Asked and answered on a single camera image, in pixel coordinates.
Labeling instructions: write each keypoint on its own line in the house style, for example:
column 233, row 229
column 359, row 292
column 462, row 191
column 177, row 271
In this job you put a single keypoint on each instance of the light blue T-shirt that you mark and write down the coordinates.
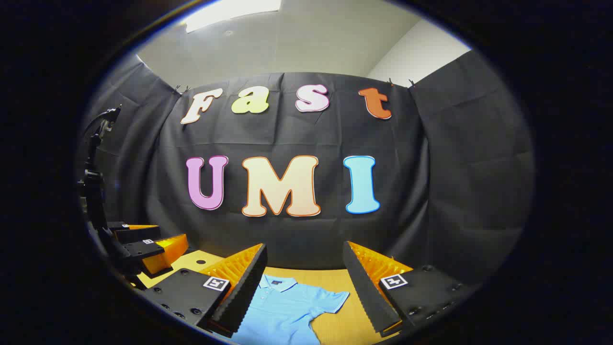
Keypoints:
column 287, row 311

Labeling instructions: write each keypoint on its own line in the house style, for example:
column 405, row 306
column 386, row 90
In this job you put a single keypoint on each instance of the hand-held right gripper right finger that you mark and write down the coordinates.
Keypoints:
column 366, row 292

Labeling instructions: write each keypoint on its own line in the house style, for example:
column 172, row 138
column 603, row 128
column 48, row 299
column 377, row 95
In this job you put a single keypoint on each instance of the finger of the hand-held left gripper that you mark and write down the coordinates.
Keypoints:
column 139, row 235
column 143, row 251

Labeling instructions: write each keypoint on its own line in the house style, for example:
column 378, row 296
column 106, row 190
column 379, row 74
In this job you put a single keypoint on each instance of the black backdrop cloth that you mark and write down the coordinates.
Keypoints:
column 311, row 230

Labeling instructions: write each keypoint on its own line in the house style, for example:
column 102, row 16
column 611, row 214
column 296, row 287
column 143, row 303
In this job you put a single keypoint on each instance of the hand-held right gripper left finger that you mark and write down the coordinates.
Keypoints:
column 244, row 297

